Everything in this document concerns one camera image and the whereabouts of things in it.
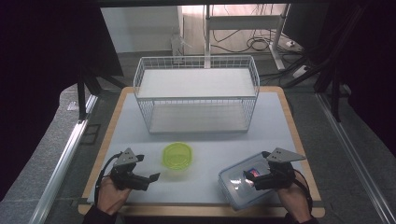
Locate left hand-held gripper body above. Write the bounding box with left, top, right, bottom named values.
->
left=109, top=147, right=151, bottom=192

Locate person's left hand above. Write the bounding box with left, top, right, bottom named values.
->
left=96, top=175, right=133, bottom=217

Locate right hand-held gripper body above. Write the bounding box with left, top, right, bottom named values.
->
left=253, top=147, right=308, bottom=191

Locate person's right hand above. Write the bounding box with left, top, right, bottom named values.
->
left=276, top=172, right=313, bottom=224

